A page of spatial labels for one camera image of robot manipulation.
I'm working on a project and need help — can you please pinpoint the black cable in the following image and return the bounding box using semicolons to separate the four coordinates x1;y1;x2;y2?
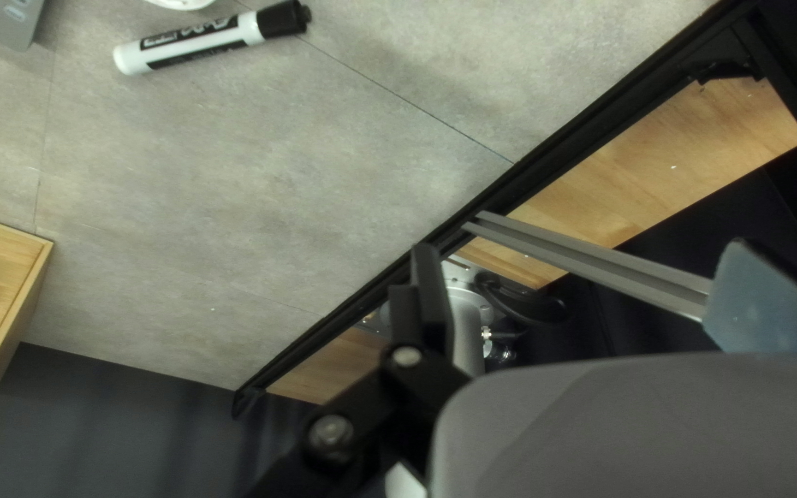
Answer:
475;271;572;329

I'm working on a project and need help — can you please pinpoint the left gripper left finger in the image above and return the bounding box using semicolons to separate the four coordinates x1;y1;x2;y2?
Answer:
246;242;473;498

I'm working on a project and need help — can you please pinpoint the white and black marker pen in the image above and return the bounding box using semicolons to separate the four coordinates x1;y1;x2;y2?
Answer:
113;0;313;77

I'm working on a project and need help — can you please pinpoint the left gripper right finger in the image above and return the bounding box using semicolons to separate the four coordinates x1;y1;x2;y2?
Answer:
703;238;797;354

